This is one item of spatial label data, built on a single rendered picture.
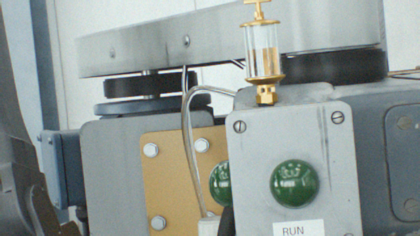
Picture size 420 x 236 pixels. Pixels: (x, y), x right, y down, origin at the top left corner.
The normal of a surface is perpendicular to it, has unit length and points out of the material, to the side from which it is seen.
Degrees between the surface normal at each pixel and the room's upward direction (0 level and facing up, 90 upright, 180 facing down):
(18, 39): 90
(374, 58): 90
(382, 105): 79
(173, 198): 90
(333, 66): 90
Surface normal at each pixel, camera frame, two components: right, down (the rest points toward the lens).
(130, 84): -0.31, 0.08
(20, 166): 0.92, -0.33
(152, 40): -0.83, 0.11
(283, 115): -0.08, 0.06
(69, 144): 0.37, 0.01
